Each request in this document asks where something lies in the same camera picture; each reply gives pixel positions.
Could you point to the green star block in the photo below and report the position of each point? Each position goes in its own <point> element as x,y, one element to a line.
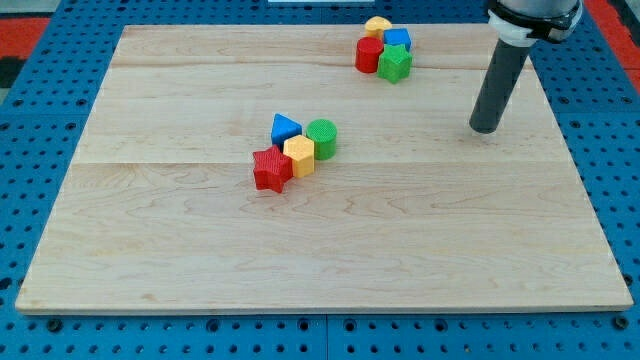
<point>394,63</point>

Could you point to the grey cylindrical pointer rod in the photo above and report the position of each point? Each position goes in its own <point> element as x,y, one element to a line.
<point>499,82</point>

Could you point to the wooden board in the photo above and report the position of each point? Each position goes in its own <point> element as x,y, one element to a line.
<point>415,213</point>

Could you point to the yellow heart block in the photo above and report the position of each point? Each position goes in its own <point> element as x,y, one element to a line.
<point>376,26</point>

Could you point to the red cylinder block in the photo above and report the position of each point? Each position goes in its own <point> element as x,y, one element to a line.
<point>368,51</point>

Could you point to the blue cube block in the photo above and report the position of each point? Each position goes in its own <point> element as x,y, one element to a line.
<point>398,36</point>

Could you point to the blue triangle block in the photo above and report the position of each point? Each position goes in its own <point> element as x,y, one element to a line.
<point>284,128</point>

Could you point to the green cylinder block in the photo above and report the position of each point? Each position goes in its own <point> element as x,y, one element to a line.
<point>323,133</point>

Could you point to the red star block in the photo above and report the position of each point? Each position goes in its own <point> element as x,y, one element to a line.
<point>272,169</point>

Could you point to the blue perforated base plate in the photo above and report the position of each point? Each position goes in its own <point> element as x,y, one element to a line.
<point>589,84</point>

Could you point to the yellow hexagon block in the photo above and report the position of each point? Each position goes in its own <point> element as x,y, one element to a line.
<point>301,151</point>

